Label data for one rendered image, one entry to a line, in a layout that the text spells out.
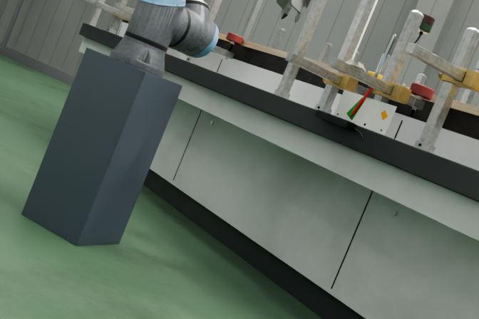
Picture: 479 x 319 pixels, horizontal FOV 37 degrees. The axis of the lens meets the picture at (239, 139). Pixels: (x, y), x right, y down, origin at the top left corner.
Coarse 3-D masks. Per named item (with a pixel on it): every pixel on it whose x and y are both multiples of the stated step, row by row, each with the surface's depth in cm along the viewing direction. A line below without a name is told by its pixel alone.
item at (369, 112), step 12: (348, 96) 249; (360, 96) 244; (336, 108) 251; (348, 108) 247; (360, 108) 243; (372, 108) 238; (384, 108) 234; (360, 120) 241; (372, 120) 237; (384, 120) 233; (384, 132) 231
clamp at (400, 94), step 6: (390, 84) 235; (396, 84) 233; (372, 90) 242; (378, 90) 238; (396, 90) 232; (402, 90) 231; (408, 90) 233; (384, 96) 236; (390, 96) 234; (396, 96) 231; (402, 96) 232; (408, 96) 233; (402, 102) 233
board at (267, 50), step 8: (224, 40) 360; (256, 48) 336; (264, 48) 331; (272, 48) 326; (280, 56) 320; (320, 64) 298; (328, 64) 294; (408, 88) 257; (456, 104) 239; (464, 104) 236; (464, 112) 237; (472, 112) 233
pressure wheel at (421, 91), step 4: (412, 84) 243; (416, 84) 241; (420, 84) 240; (412, 88) 242; (416, 88) 240; (420, 88) 240; (424, 88) 239; (428, 88) 239; (412, 92) 241; (416, 92) 240; (420, 92) 239; (424, 92) 239; (428, 92) 240; (432, 92) 240; (416, 96) 243; (420, 96) 242; (424, 96) 240; (428, 96) 240; (432, 96) 242; (412, 112) 243; (412, 116) 243
